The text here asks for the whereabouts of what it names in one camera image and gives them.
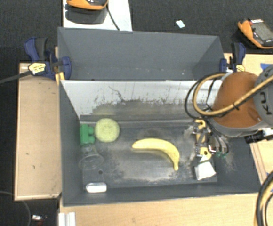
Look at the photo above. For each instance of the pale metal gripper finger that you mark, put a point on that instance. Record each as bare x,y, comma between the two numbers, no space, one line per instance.
197,156
207,155

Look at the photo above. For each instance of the white small carton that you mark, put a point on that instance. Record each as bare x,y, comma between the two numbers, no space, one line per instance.
206,171

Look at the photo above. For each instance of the yellow banana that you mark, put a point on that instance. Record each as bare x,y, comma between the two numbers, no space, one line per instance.
160,146

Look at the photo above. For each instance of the yellow-green ball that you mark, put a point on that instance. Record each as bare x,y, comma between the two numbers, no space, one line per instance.
107,130

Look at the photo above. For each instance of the grey metal bin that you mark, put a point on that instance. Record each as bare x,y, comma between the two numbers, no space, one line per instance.
138,60

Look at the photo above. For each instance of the white rounded flat box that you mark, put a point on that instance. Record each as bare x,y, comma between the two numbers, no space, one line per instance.
96,187

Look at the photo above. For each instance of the clear glass cup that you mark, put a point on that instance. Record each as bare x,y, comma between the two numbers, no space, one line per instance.
90,159

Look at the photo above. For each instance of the green toy block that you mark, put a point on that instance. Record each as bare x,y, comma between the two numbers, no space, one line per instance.
86,134

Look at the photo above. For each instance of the pale wood flat board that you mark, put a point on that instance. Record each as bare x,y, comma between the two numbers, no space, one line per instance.
37,131

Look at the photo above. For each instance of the black cylinder on white bracket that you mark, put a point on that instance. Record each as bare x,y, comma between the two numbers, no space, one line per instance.
253,138

